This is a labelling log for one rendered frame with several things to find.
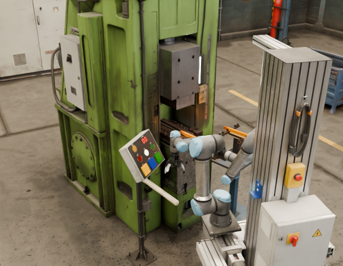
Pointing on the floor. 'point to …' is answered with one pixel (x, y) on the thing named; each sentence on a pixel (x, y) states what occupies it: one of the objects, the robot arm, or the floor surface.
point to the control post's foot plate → (135, 258)
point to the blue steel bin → (336, 80)
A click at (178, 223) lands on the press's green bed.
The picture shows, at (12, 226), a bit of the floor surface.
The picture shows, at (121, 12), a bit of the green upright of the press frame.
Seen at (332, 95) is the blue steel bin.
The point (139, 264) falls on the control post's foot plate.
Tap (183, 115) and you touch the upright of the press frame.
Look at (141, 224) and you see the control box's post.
